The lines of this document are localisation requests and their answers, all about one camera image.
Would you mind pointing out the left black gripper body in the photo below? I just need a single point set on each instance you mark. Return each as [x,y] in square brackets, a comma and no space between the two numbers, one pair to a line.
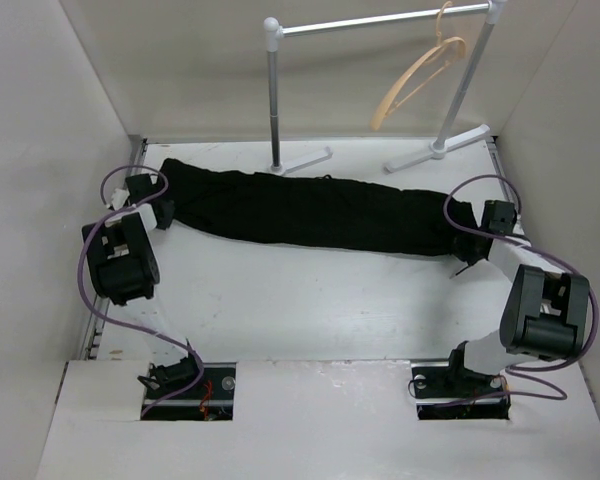
[167,212]

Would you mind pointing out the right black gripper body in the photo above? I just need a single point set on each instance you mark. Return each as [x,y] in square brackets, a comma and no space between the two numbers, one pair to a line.
[465,245]

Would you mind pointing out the black trousers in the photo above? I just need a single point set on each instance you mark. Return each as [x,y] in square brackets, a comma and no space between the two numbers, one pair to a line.
[321,212]

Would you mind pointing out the beige wooden hanger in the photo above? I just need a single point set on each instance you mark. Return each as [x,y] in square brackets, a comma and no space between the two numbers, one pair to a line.
[415,75]

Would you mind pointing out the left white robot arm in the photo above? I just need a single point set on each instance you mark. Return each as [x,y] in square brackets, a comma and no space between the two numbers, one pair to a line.
[123,268]

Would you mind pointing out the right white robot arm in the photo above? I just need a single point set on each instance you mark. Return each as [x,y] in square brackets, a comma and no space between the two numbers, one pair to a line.
[550,315]

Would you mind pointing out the white clothes rack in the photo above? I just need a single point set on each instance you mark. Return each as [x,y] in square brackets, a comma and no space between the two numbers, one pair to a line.
[325,99]

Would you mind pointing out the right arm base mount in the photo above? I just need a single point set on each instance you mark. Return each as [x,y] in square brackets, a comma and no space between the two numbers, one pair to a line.
[445,393]

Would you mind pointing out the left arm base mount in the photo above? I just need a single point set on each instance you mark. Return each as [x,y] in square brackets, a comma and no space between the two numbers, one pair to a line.
[211,399]

